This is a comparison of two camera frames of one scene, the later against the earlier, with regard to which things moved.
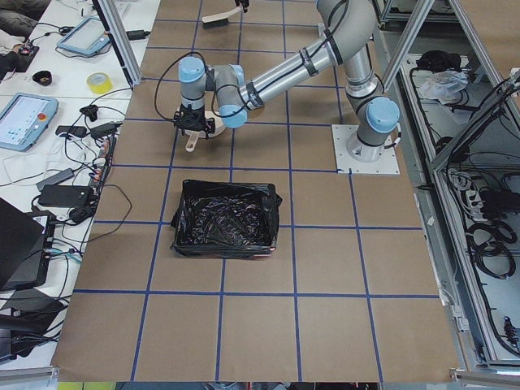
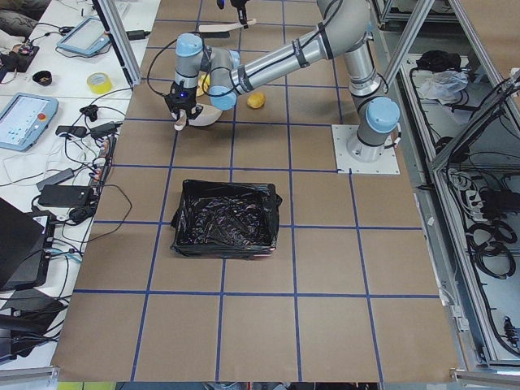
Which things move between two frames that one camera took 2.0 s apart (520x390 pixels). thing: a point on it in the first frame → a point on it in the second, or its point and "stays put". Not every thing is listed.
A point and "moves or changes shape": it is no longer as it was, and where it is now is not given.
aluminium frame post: [110, 16] stays put
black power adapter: [71, 196] stays put
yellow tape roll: [99, 83] stays put
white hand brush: [218, 20] → [221, 31]
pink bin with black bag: [226, 218] stays put
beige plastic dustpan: [219, 126] moves or changes shape
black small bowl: [42, 77] stays put
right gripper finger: [245, 3] → [241, 8]
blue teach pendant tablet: [89, 36] stays put
